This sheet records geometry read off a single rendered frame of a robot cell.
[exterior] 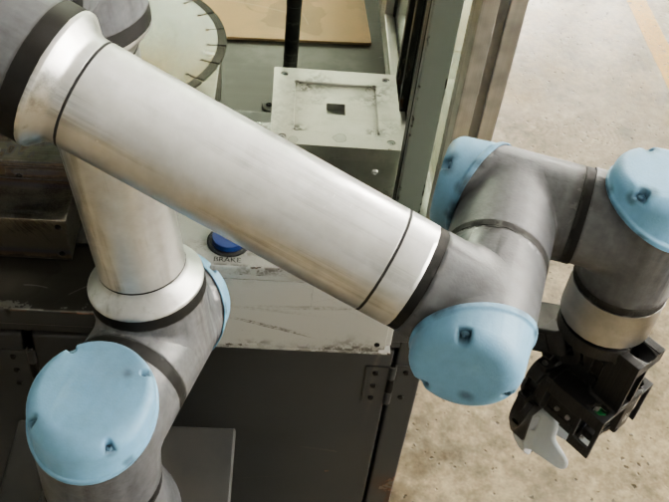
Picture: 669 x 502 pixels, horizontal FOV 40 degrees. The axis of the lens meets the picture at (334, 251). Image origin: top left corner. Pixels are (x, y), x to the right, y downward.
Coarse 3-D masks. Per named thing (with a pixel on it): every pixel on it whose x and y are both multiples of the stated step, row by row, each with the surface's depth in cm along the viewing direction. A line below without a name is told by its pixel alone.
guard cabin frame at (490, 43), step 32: (384, 0) 170; (416, 0) 134; (480, 0) 88; (512, 0) 87; (384, 32) 167; (416, 32) 137; (480, 32) 89; (512, 32) 89; (384, 64) 164; (480, 64) 92; (480, 96) 95; (448, 128) 100; (480, 128) 97
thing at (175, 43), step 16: (160, 0) 134; (176, 0) 135; (160, 16) 131; (176, 16) 132; (192, 16) 132; (208, 16) 132; (160, 32) 128; (176, 32) 129; (192, 32) 129; (208, 32) 129; (144, 48) 125; (160, 48) 125; (176, 48) 126; (192, 48) 126; (208, 48) 126; (160, 64) 123; (176, 64) 123; (192, 64) 123; (208, 64) 124
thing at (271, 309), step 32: (192, 224) 109; (256, 256) 106; (256, 288) 107; (288, 288) 107; (256, 320) 111; (288, 320) 111; (320, 320) 112; (352, 320) 112; (352, 352) 116; (384, 352) 116
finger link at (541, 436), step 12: (540, 420) 83; (552, 420) 82; (528, 432) 85; (540, 432) 84; (552, 432) 83; (528, 444) 86; (540, 444) 85; (552, 444) 83; (552, 456) 84; (564, 456) 83
